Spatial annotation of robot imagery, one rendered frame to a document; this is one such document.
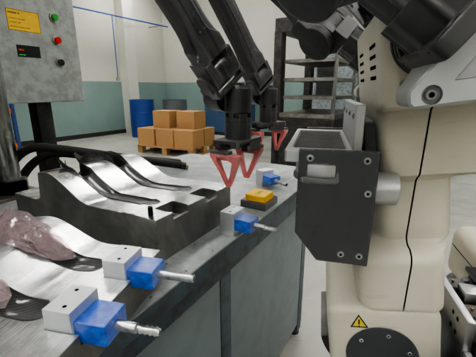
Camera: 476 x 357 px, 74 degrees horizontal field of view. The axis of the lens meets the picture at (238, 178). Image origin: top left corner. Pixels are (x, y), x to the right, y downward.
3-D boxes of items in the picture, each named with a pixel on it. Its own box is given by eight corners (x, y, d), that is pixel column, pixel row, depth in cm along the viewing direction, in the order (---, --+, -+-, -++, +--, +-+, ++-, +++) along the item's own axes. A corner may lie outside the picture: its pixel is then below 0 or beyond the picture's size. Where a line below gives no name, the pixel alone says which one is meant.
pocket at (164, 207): (190, 221, 66) (188, 204, 65) (173, 230, 62) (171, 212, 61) (173, 217, 69) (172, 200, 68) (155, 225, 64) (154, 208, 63)
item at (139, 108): (161, 135, 793) (159, 99, 769) (142, 138, 745) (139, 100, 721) (145, 133, 824) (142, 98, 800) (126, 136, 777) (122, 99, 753)
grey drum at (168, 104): (188, 134, 811) (187, 98, 787) (188, 137, 755) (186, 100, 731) (165, 134, 805) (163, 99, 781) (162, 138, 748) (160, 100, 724)
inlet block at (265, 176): (292, 191, 102) (292, 175, 101) (280, 194, 100) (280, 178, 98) (267, 182, 113) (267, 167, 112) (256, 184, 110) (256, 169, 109)
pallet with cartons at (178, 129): (216, 149, 603) (215, 110, 583) (193, 158, 532) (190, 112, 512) (166, 145, 653) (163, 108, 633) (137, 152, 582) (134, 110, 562)
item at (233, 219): (281, 237, 71) (282, 214, 69) (272, 246, 67) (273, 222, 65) (231, 225, 77) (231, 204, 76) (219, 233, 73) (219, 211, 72)
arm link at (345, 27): (353, 44, 64) (365, 28, 65) (313, 13, 64) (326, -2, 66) (331, 70, 72) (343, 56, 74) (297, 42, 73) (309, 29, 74)
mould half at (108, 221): (230, 217, 82) (230, 166, 78) (159, 264, 60) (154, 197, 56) (103, 188, 106) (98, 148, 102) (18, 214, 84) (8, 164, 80)
